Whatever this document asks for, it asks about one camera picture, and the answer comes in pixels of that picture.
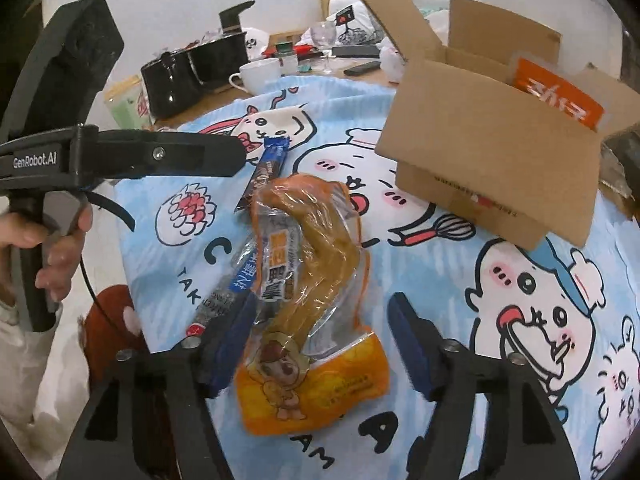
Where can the orange chicken snack pack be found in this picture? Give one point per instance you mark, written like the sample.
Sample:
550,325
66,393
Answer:
309,359

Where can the white sleeve forearm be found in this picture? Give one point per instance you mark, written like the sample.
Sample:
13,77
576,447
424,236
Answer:
41,399

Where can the clear wine glass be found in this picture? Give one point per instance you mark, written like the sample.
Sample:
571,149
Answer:
323,36

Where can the brown cardboard box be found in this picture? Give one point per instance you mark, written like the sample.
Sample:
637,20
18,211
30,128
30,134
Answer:
464,139

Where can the blue cartoon tablecloth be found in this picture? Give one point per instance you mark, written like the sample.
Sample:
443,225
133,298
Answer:
573,313

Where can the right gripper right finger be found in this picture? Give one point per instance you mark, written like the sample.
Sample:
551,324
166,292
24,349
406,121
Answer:
523,437

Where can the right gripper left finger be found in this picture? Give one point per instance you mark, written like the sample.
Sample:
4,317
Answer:
149,418

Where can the orange white snack bag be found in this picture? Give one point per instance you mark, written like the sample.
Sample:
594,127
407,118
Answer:
539,78

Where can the red black tool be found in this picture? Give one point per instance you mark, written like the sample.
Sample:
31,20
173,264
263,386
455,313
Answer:
303,52

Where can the person's left hand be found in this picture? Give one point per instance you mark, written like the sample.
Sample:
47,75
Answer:
56,274

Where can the black remote control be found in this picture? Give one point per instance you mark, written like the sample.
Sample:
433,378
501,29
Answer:
362,69

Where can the clear dark snack bar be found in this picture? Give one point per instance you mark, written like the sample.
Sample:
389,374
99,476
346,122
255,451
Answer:
239,278

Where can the blue brown chocolate bar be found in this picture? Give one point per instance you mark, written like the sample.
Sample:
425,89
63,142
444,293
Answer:
268,168

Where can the white ceramic mug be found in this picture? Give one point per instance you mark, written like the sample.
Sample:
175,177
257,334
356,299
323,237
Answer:
254,77

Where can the green snack box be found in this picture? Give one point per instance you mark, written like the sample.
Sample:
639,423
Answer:
128,104

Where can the white printed cushion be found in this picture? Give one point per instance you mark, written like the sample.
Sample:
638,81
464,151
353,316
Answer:
355,26

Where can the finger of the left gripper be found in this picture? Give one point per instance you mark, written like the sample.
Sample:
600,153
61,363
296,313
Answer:
135,154

